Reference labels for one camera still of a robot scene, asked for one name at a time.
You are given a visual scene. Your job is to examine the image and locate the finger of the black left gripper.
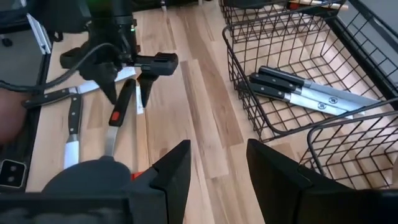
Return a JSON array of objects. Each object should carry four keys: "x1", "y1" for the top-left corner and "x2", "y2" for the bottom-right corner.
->
[
  {"x1": 79, "y1": 63, "x2": 119, "y2": 106},
  {"x1": 136, "y1": 73, "x2": 160, "y2": 108}
]

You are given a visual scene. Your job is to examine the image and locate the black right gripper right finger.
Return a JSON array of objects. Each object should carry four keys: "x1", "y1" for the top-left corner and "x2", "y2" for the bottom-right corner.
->
[{"x1": 247, "y1": 139, "x2": 349, "y2": 224}]

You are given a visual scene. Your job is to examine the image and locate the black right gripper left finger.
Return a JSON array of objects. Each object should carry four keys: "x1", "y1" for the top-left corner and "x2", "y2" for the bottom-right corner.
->
[{"x1": 127, "y1": 139, "x2": 192, "y2": 224}]

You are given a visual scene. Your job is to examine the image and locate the black turner with steel neck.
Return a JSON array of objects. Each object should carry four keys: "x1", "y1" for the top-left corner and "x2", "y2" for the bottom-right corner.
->
[{"x1": 42, "y1": 77, "x2": 138, "y2": 194}]

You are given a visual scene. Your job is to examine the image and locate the black handled steel knife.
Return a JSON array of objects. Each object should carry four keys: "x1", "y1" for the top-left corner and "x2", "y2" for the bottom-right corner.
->
[
  {"x1": 240, "y1": 81, "x2": 354, "y2": 120},
  {"x1": 22, "y1": 66, "x2": 138, "y2": 110},
  {"x1": 249, "y1": 72, "x2": 367, "y2": 115},
  {"x1": 258, "y1": 65, "x2": 382, "y2": 107},
  {"x1": 63, "y1": 94, "x2": 84, "y2": 170}
]

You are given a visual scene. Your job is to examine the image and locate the reddish brown rounded object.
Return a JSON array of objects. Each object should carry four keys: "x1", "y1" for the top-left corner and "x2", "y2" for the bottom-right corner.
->
[{"x1": 0, "y1": 88, "x2": 29, "y2": 144}]

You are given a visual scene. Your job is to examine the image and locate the red spatula with wooden handle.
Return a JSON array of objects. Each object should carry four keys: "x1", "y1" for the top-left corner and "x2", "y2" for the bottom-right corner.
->
[{"x1": 130, "y1": 83, "x2": 147, "y2": 182}]

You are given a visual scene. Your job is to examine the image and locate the black left wrist camera cable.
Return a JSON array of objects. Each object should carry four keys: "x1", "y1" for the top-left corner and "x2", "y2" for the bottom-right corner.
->
[{"x1": 0, "y1": 42, "x2": 123, "y2": 93}]

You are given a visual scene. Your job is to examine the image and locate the black wire basket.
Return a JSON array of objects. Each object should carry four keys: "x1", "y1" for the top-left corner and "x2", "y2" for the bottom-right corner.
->
[
  {"x1": 218, "y1": 0, "x2": 348, "y2": 45},
  {"x1": 306, "y1": 98, "x2": 398, "y2": 192},
  {"x1": 221, "y1": 5, "x2": 398, "y2": 144}
]

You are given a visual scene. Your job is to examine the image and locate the small black camera box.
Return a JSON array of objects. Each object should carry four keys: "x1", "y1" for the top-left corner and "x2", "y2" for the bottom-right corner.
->
[{"x1": 0, "y1": 158, "x2": 28, "y2": 191}]

